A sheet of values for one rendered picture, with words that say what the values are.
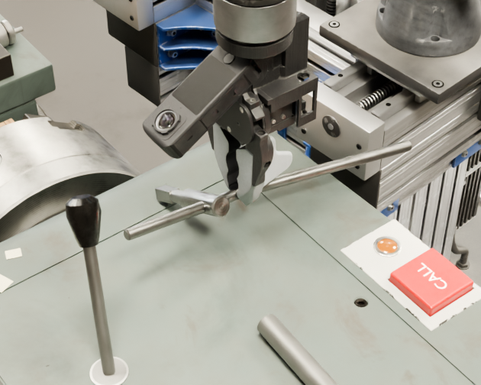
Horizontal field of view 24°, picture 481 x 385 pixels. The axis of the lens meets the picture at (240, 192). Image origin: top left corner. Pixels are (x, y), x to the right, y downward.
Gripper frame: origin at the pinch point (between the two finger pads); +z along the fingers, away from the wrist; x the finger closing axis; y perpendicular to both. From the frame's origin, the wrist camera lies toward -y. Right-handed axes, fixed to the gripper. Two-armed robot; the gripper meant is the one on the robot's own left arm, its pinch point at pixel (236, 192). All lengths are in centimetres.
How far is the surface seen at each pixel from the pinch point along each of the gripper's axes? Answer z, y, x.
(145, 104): 130, 83, 157
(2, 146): 6.4, -12.9, 28.1
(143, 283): 4.6, -12.4, -1.0
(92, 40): 130, 88, 195
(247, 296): 4.6, -5.1, -8.6
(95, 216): -9.0, -17.4, -2.4
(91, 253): -5.7, -18.8, -3.2
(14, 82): 38, 10, 77
